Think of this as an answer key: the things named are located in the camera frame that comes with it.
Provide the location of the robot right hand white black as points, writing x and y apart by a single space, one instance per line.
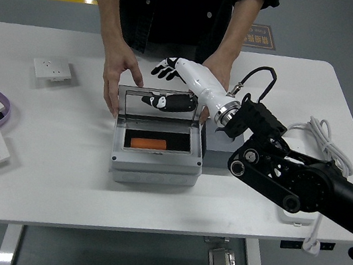
201 81

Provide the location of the person's left hand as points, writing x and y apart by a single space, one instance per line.
221 70

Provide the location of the person's right hand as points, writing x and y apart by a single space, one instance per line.
117 69

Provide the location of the orange cylinder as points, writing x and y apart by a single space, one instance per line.
148 143

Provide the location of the grey enclosure box clear lid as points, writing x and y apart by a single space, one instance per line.
154 166

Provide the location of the person's left forearm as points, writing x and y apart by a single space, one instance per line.
237 31

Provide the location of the person's right forearm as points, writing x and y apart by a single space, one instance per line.
110 11

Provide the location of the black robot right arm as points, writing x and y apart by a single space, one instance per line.
322 189

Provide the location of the grey cube with round hole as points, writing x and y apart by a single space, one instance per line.
216 159

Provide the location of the brown floor sign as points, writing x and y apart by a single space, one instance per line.
265 37

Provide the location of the person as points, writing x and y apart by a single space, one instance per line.
176 8

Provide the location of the white power strip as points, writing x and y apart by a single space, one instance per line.
293 219

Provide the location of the black table control panel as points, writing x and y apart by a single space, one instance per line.
293 244

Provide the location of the white wall socket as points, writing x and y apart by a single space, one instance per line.
50 69

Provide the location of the grey table underside bracket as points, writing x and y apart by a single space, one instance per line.
216 239

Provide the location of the metal hinged bracket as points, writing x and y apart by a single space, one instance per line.
222 262

